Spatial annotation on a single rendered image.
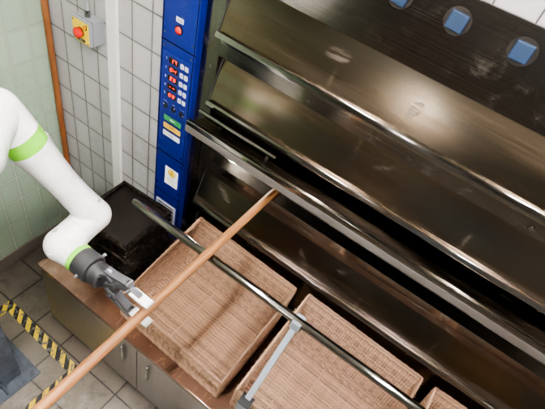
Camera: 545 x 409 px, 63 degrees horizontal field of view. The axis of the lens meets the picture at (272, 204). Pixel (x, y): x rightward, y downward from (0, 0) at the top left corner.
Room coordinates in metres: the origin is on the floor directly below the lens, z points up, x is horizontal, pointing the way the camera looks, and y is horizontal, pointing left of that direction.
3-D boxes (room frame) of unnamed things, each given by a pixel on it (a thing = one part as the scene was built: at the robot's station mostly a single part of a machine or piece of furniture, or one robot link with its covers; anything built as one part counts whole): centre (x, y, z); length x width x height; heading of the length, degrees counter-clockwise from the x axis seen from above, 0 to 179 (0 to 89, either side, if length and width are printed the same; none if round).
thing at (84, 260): (0.71, 0.47, 1.19); 0.12 x 0.06 x 0.09; 159
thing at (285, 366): (0.78, -0.43, 0.72); 0.56 x 0.49 x 0.28; 67
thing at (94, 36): (1.53, 0.90, 1.46); 0.10 x 0.07 x 0.10; 69
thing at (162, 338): (1.00, 0.13, 0.72); 0.56 x 0.49 x 0.28; 67
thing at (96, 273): (0.68, 0.40, 1.19); 0.09 x 0.07 x 0.08; 69
